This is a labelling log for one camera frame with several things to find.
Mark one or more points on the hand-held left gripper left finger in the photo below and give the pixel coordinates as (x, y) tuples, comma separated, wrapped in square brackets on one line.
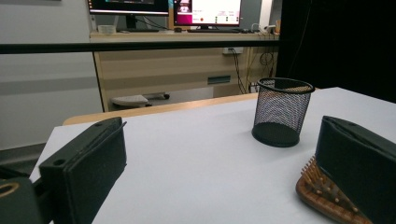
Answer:
[(84, 168)]

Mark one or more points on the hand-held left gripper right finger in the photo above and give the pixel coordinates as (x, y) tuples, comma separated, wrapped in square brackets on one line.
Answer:
[(358, 161)]

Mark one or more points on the wooden hairbrush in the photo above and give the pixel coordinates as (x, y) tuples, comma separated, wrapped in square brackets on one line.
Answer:
[(314, 199)]

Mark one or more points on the black mesh pen holder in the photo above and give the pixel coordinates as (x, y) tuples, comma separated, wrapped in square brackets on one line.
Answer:
[(280, 137)]

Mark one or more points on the white chair base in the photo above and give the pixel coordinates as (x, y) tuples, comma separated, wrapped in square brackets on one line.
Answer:
[(130, 100)]

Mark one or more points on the light wooden desk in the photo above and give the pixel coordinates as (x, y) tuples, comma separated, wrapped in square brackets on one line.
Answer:
[(155, 71)]

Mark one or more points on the black curtain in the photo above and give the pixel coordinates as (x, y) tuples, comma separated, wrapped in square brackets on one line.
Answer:
[(342, 40)]

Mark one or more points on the clear plastic container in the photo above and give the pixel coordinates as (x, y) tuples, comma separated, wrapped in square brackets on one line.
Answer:
[(106, 29)]

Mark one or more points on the white power socket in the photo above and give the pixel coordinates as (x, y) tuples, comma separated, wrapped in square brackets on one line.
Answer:
[(233, 50)]

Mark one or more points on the dark computer monitor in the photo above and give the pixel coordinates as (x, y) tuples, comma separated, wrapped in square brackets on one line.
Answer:
[(127, 6)]

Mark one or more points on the black keyboard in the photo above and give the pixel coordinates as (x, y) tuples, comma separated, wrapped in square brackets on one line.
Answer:
[(214, 30)]

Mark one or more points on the bright computer monitor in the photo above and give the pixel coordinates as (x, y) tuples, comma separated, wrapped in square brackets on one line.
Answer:
[(214, 11)]

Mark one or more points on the black horizontal frame bar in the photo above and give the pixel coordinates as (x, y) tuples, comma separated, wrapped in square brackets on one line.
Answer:
[(124, 46)]

